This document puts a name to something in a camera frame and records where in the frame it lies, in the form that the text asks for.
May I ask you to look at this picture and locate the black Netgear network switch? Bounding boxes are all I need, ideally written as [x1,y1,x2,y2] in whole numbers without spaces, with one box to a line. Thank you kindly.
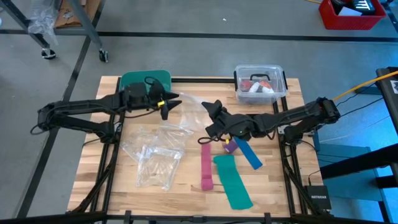
[303,185,332,211]

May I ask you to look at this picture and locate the black side table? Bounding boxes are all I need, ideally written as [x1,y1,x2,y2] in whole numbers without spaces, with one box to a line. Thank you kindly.
[375,66,398,133]

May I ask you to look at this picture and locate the thin black floor cable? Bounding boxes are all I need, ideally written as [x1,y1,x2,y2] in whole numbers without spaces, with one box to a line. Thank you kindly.
[335,82,386,118]

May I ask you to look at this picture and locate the black aluminium table frame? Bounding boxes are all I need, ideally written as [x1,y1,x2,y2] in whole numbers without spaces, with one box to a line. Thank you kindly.
[0,76,398,224]

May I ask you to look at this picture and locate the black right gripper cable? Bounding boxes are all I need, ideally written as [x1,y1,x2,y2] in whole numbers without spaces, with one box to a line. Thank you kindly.
[197,136,220,145]

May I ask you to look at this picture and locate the red plastic crate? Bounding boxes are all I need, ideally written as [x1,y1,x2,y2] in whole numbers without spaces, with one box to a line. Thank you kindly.
[318,0,387,31]

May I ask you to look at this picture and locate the teal plastic bin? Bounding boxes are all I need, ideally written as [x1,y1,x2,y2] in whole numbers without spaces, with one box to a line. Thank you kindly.
[119,70,173,95]

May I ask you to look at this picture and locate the clear plastic storage box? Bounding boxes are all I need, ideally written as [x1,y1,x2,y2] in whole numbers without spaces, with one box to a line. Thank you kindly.
[233,64,289,106]

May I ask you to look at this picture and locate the teal green bandage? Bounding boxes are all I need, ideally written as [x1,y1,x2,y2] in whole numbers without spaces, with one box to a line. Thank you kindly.
[213,154,254,211]

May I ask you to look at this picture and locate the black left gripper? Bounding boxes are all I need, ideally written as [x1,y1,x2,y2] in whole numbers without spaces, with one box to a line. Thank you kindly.
[124,81,183,121]

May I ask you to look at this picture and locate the black device with white stripes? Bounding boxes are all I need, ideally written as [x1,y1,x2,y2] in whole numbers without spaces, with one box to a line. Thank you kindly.
[330,0,377,16]

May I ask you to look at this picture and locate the clear zip bag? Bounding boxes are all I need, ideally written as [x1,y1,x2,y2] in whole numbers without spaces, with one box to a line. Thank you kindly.
[154,121,195,152]
[119,124,163,164]
[175,91,216,133]
[135,144,185,192]

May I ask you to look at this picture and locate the orange and white bandage roll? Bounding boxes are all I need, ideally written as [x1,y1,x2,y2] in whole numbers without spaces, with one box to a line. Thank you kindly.
[259,80,275,95]

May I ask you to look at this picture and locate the blue bandage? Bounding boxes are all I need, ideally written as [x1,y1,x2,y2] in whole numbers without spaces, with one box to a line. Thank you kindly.
[233,136,264,171]

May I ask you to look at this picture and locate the purple bandage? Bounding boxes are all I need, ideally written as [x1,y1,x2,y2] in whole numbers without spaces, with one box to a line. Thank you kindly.
[221,139,239,154]

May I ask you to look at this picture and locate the crumpled clear plastic wrap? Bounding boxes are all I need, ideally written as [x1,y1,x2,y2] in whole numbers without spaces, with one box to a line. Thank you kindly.
[27,0,60,47]

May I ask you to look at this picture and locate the grey metal cart frame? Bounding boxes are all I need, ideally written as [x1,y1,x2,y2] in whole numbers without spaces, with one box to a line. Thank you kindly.
[0,0,108,52]

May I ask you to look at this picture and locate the pink bandage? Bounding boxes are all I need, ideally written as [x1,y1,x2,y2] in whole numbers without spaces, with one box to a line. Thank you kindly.
[200,142,215,192]

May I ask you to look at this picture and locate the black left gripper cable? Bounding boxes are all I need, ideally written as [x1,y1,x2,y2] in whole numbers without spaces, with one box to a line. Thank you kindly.
[144,75,160,88]

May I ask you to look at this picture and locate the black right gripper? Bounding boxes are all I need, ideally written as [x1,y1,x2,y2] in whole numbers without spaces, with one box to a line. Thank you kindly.
[201,100,259,141]

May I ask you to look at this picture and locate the brown cardboard box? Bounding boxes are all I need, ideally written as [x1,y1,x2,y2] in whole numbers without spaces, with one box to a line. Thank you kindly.
[53,0,103,29]

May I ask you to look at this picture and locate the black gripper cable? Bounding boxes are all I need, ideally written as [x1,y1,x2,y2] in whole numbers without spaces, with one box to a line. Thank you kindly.
[144,75,160,88]
[197,136,220,145]

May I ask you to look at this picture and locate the yellow cable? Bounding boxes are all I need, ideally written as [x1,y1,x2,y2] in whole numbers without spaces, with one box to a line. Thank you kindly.
[331,70,398,102]

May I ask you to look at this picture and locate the white paper sheet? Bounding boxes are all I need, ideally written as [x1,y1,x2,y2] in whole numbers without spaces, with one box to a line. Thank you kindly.
[337,6,363,17]

